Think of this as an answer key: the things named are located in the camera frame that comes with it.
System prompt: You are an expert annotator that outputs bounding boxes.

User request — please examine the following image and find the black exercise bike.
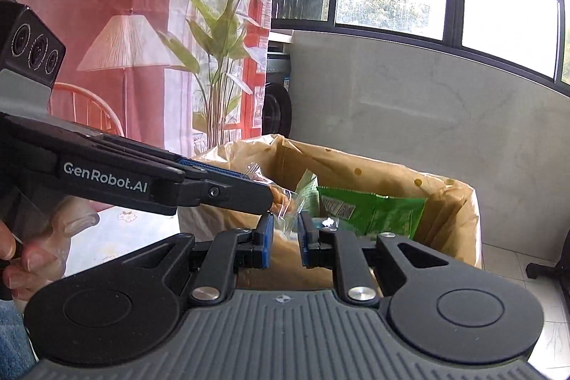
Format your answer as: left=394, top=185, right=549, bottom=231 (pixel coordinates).
left=525, top=229, right=570, bottom=305

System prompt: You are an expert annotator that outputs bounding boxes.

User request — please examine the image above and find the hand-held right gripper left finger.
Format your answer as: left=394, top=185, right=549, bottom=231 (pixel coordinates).
left=120, top=213, right=274, bottom=304

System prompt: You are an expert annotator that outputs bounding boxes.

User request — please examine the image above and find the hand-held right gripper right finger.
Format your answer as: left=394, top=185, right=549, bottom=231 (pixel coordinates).
left=297, top=212, right=450, bottom=304

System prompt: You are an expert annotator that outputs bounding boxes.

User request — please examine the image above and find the clear snack packet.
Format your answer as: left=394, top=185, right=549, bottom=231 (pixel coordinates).
left=244, top=162, right=312, bottom=238

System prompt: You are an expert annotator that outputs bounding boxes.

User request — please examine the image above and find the cardboard box with plastic liner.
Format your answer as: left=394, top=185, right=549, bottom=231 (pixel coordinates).
left=178, top=134, right=484, bottom=292

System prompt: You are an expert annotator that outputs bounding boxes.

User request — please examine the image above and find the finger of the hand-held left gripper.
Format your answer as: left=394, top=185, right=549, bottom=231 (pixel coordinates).
left=176, top=157, right=268, bottom=185
left=178, top=174, right=273, bottom=215

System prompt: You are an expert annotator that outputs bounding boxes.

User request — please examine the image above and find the black round object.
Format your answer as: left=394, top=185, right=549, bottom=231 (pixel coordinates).
left=262, top=83, right=293, bottom=139

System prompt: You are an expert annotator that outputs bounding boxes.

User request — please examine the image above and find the green orange snack packet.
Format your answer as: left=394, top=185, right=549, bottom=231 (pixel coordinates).
left=316, top=185, right=427, bottom=240

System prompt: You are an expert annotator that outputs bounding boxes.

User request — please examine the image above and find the person's left hand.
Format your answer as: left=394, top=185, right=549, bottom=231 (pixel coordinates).
left=0, top=199, right=101, bottom=303

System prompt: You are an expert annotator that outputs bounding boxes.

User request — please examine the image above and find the blue fuzzy cloth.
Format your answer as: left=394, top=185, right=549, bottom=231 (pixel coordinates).
left=0, top=300, right=36, bottom=380

